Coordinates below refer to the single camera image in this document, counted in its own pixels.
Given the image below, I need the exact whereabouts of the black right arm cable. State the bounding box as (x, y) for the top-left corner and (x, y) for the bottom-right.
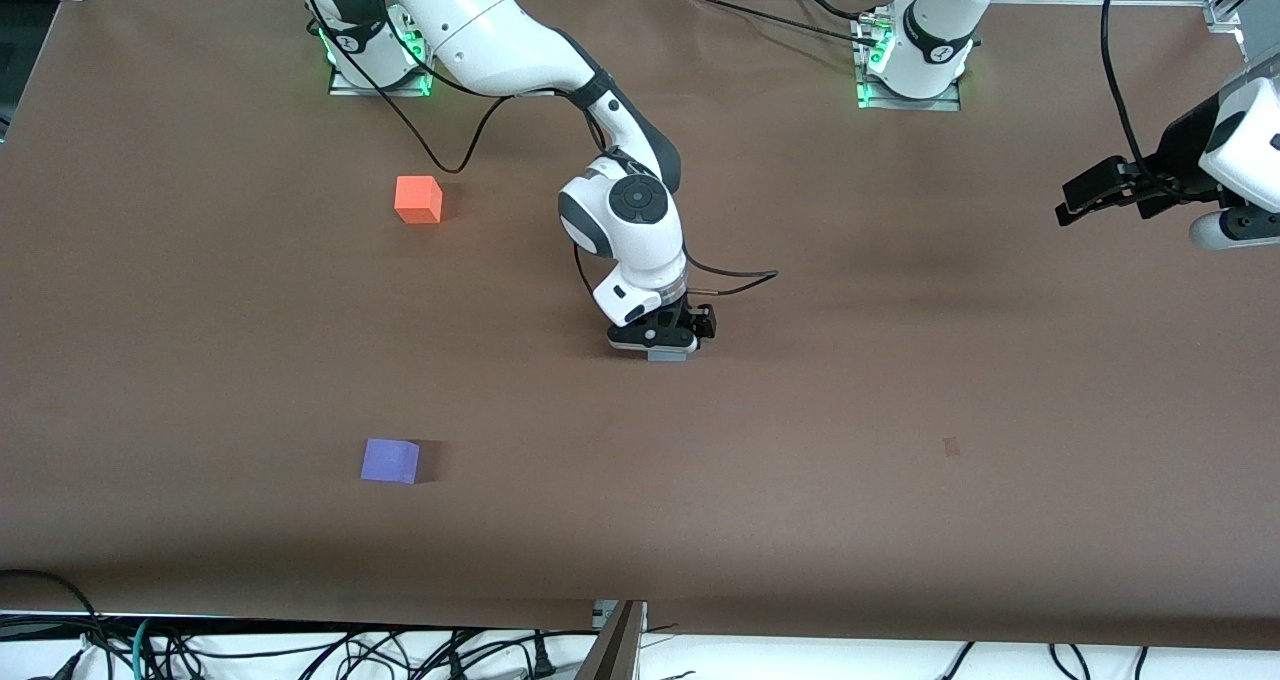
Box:
(298, 0), (781, 303)

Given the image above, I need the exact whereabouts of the black floor cable loop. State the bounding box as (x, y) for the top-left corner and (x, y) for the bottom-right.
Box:
(0, 568), (111, 680)

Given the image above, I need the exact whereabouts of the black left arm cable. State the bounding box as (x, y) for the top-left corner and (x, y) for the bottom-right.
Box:
(1100, 0), (1161, 179)

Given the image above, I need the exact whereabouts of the purple block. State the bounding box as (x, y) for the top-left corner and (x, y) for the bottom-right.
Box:
(360, 437), (422, 486)

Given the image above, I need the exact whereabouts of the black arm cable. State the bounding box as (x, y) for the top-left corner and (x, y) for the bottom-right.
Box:
(298, 0), (781, 303)
(1100, 0), (1161, 179)

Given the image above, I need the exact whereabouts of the aluminium profile post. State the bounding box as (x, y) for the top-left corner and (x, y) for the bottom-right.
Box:
(574, 600), (649, 680)

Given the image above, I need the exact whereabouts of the orange block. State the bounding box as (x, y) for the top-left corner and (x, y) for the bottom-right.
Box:
(394, 175), (444, 226)

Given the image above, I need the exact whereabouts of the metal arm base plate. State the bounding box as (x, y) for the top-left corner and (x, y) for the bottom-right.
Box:
(855, 10), (964, 113)
(328, 5), (435, 98)

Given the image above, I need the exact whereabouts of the brown paper table cover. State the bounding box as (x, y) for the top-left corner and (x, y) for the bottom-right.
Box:
(0, 0), (1280, 651)

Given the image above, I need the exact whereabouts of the black base power cable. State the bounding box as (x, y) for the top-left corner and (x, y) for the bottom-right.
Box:
(684, 0), (881, 61)

